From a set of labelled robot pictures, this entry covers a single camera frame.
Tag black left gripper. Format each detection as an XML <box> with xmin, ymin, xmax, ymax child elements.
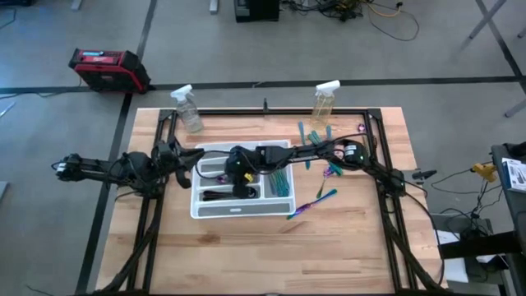
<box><xmin>151</xmin><ymin>138</ymin><xmax>205</xmax><ymax>190</ymax></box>

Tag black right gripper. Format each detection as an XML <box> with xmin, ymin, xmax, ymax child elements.
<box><xmin>224</xmin><ymin>144</ymin><xmax>268</xmax><ymax>201</ymax></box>

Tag white plastic cutlery tray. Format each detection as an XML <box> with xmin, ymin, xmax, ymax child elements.
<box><xmin>189</xmin><ymin>139</ymin><xmax>297</xmax><ymax>220</ymax></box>

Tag iridescent rainbow table knife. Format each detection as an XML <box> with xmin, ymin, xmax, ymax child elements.
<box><xmin>285</xmin><ymin>188</ymin><xmax>339</xmax><ymax>221</ymax></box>

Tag iridescent long spoon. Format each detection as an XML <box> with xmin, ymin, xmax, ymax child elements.
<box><xmin>315</xmin><ymin>165</ymin><xmax>335</xmax><ymax>200</ymax></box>

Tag clear spray bottle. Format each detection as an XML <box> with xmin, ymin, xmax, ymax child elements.
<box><xmin>169</xmin><ymin>84</ymin><xmax>205</xmax><ymax>134</ymax></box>

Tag yellow liquid spray bottle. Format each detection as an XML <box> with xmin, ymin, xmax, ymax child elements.
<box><xmin>310</xmin><ymin>79</ymin><xmax>342</xmax><ymax>128</ymax></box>

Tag red and black tool bag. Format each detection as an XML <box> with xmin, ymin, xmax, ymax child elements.
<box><xmin>67</xmin><ymin>48</ymin><xmax>152</xmax><ymax>95</ymax></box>

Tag black computer tower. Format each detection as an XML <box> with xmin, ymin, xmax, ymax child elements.
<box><xmin>233</xmin><ymin>0</ymin><xmax>281</xmax><ymax>24</ymax></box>

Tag black table clamp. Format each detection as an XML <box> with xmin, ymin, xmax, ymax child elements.
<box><xmin>412</xmin><ymin>169</ymin><xmax>438</xmax><ymax>181</ymax></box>

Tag grey floor box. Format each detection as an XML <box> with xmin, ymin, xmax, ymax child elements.
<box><xmin>431</xmin><ymin>213</ymin><xmax>494</xmax><ymax>247</ymax></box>

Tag white floor paper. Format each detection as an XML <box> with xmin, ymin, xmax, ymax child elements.
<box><xmin>435</xmin><ymin>229</ymin><xmax>501</xmax><ymax>284</ymax></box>

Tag white printed paper box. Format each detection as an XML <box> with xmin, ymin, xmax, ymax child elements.
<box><xmin>500</xmin><ymin>157</ymin><xmax>526</xmax><ymax>193</ymax></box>

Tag black side cart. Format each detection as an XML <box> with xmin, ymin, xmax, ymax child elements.
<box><xmin>491</xmin><ymin>141</ymin><xmax>526</xmax><ymax>296</ymax></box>

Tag grey folding table legs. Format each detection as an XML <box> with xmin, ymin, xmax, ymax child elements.
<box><xmin>459</xmin><ymin>0</ymin><xmax>526</xmax><ymax>53</ymax></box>

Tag black metal table frame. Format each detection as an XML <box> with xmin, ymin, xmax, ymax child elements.
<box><xmin>92</xmin><ymin>107</ymin><xmax>449</xmax><ymax>296</ymax></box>

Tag tangled black floor cables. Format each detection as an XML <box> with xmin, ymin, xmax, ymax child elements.
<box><xmin>281</xmin><ymin>0</ymin><xmax>367</xmax><ymax>24</ymax></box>

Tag orange floor cable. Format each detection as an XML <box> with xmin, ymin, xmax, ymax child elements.
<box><xmin>363</xmin><ymin>2</ymin><xmax>402</xmax><ymax>18</ymax></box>

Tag black looped floor cable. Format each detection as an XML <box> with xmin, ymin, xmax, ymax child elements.
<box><xmin>367</xmin><ymin>7</ymin><xmax>420</xmax><ymax>42</ymax></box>

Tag black arm power cables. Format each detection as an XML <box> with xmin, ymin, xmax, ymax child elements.
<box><xmin>427</xmin><ymin>172</ymin><xmax>505</xmax><ymax>239</ymax></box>

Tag yellow cable connector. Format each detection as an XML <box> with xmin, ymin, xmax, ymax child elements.
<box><xmin>471</xmin><ymin>162</ymin><xmax>498</xmax><ymax>183</ymax></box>

